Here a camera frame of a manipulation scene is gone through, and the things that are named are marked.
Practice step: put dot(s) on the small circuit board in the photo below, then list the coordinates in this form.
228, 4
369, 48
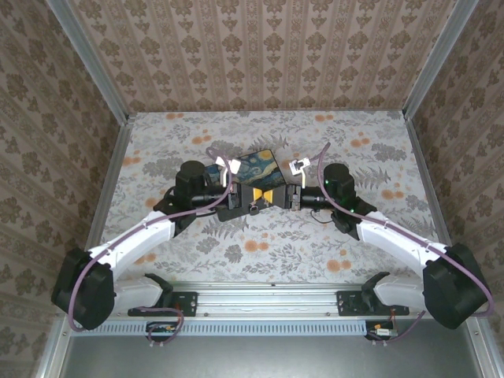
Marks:
384, 332
161, 330

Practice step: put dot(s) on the aluminium table side rail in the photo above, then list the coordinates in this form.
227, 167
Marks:
120, 157
420, 157

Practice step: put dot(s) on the grey metal sheet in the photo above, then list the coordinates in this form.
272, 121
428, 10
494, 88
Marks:
256, 358

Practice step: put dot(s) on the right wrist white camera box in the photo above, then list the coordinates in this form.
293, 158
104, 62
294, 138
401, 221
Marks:
296, 167

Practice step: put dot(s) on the black box with painting lid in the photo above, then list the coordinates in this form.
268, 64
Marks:
260, 169

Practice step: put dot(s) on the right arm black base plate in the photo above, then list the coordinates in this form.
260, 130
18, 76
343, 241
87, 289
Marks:
346, 305

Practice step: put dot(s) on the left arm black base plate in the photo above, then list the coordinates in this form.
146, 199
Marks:
189, 303

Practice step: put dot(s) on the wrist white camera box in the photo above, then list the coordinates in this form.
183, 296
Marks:
232, 165
296, 167

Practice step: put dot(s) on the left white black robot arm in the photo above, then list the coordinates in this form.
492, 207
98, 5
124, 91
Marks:
130, 246

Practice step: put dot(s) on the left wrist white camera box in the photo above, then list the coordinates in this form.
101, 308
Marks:
232, 165

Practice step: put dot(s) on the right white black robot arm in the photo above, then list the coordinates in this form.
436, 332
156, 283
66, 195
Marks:
397, 240

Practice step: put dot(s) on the aluminium frame post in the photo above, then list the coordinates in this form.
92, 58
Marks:
88, 59
437, 59

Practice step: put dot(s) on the aluminium mounting rail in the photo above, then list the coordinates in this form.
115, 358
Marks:
267, 299

